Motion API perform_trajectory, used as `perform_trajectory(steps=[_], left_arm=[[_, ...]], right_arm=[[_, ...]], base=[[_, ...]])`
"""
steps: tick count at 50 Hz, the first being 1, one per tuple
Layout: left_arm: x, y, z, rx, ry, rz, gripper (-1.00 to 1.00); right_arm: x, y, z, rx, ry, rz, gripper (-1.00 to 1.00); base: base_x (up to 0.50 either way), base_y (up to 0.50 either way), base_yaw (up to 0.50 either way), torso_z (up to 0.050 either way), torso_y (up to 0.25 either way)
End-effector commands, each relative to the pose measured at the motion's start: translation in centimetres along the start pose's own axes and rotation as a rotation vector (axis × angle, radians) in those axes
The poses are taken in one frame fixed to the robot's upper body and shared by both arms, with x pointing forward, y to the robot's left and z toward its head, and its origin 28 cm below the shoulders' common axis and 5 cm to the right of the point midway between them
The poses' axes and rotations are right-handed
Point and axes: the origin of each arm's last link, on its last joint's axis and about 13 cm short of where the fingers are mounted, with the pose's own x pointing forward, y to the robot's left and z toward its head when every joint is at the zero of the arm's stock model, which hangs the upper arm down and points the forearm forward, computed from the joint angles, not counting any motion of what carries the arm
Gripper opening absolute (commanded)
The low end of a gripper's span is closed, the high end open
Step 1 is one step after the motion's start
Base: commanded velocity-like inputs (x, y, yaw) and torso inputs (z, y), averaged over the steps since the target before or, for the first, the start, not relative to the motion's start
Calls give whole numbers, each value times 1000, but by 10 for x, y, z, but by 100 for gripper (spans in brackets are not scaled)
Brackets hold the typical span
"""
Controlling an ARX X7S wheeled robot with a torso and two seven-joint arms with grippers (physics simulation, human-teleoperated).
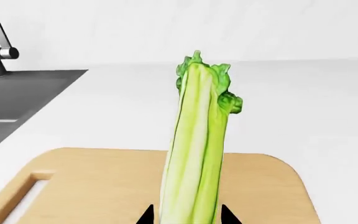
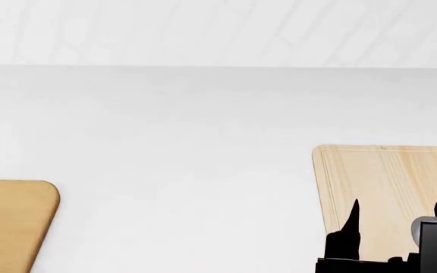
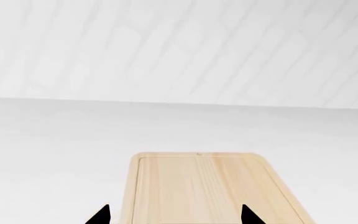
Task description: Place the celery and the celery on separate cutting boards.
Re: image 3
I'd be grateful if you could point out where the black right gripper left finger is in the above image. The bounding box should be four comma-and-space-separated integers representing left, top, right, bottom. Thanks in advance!
85, 203, 111, 224

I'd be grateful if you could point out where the light wooden cutting board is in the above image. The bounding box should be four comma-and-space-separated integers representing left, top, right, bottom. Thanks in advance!
119, 151, 318, 224

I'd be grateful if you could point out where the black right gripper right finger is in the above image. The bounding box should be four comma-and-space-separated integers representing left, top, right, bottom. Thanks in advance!
241, 203, 267, 224

